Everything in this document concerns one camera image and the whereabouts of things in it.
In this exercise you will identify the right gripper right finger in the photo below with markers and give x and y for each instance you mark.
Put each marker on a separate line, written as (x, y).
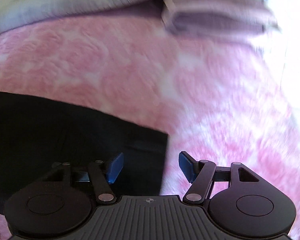
(199, 174)

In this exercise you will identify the purple pillow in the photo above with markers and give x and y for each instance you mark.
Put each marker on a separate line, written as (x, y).
(219, 18)

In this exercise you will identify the black trousers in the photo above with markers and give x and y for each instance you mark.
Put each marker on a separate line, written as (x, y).
(36, 132)

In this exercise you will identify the pink floral bedspread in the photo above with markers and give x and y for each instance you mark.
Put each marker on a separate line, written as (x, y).
(217, 101)

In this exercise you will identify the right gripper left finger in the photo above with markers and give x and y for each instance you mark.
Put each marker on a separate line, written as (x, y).
(102, 174)

